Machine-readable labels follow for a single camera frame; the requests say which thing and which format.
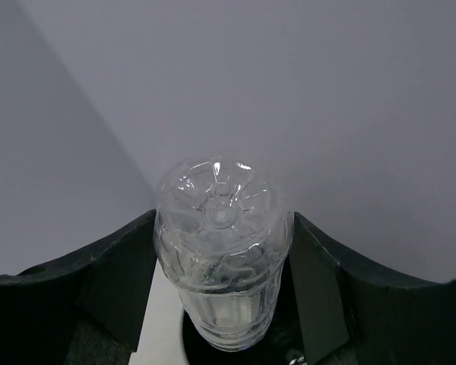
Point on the clear bottle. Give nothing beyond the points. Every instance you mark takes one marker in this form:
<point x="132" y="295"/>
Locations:
<point x="222" y="233"/>

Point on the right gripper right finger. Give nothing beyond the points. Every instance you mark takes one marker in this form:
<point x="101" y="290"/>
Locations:
<point x="351" y="306"/>

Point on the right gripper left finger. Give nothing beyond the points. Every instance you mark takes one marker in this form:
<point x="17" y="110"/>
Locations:
<point x="86" y="307"/>

